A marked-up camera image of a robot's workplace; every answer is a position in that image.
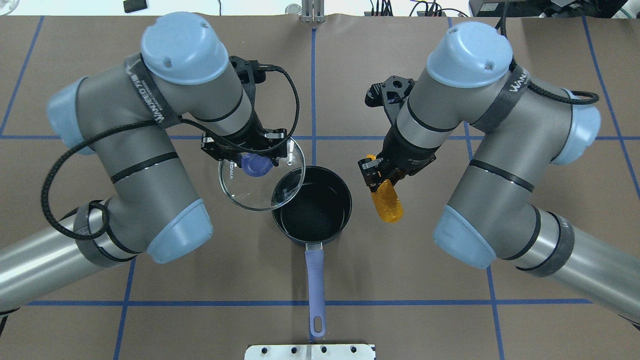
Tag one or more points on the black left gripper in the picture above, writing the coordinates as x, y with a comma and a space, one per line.
248, 136

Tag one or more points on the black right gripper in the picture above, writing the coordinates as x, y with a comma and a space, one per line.
403, 156

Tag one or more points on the yellow toy corn cob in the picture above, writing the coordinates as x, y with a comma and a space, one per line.
386, 201

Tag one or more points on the glass pot lid purple knob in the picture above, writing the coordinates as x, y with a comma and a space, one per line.
254, 183

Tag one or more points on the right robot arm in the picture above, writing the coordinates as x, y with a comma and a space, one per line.
472, 77

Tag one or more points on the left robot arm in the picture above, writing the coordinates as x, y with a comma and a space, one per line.
182, 75

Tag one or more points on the brown paper table cover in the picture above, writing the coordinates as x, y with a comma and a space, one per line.
386, 284

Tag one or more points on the small black device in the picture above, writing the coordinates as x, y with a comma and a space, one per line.
132, 6

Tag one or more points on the black monitor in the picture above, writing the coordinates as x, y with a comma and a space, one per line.
545, 8

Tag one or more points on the dark blue saucepan purple handle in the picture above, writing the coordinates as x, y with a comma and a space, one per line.
313, 218

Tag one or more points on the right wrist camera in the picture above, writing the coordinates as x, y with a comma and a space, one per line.
390, 95

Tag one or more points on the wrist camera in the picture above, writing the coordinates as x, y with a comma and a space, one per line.
390, 95
249, 72

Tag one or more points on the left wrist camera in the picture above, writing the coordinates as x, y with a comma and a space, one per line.
249, 72

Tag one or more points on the aluminium frame post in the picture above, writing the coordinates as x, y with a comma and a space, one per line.
313, 11

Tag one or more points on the black cable hub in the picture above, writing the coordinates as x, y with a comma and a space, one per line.
427, 9

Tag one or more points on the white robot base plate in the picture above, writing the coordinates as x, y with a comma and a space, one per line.
341, 351

